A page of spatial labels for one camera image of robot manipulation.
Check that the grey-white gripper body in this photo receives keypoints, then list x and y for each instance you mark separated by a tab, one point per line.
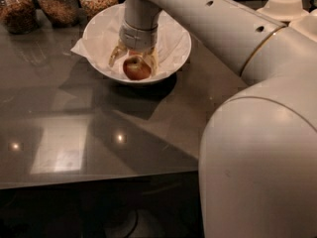
138	38

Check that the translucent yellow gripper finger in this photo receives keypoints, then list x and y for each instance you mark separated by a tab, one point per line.
152	60
119	51

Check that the red apple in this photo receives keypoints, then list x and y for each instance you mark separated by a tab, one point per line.
135	68

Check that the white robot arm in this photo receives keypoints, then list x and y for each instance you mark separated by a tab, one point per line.
258	153

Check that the white paper liner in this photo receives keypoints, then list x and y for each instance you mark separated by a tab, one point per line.
99	40

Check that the leftmost glass cereal jar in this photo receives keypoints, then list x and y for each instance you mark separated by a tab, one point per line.
18	16

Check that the rear stack paper bowls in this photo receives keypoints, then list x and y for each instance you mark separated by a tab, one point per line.
284	10

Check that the stack paper bowls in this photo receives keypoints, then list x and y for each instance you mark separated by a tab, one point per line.
306	25
284	10

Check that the front stack paper bowls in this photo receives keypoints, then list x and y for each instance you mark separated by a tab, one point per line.
306	25

